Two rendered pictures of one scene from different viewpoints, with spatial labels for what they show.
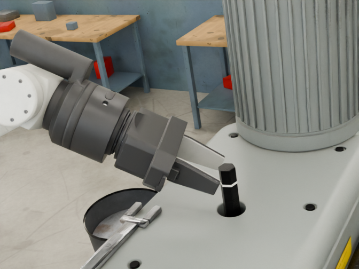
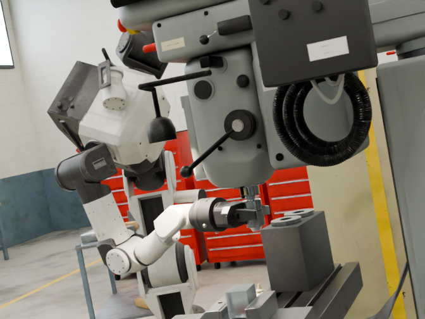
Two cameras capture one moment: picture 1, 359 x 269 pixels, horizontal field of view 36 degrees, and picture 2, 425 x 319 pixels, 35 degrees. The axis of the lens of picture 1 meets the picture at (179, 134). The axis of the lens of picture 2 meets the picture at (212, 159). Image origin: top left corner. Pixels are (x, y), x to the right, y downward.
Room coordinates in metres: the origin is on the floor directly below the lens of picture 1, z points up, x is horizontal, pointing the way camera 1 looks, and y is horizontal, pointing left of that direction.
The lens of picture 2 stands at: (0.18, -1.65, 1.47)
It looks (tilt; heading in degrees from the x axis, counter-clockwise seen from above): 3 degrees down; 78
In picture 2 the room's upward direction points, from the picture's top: 11 degrees counter-clockwise
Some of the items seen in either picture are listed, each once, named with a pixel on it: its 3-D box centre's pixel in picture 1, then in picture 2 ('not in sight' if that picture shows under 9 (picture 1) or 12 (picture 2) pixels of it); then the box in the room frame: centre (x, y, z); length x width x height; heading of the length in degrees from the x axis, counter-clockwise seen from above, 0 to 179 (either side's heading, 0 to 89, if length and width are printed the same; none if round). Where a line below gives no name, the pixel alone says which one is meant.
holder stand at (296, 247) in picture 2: not in sight; (298, 248); (0.78, 0.26, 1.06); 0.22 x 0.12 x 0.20; 49
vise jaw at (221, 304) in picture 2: not in sight; (220, 311); (0.44, -0.16, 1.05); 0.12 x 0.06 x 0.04; 56
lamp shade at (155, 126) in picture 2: not in sight; (160, 128); (0.41, 0.03, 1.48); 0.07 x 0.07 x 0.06
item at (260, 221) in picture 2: not in sight; (253, 214); (0.59, -0.05, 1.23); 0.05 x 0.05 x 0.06
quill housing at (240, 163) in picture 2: not in sight; (238, 118); (0.59, -0.05, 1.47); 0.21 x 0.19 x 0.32; 55
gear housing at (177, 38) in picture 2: not in sight; (236, 29); (0.62, -0.08, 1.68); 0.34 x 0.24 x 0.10; 145
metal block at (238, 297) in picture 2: not in sight; (241, 300); (0.49, -0.19, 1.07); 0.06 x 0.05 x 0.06; 56
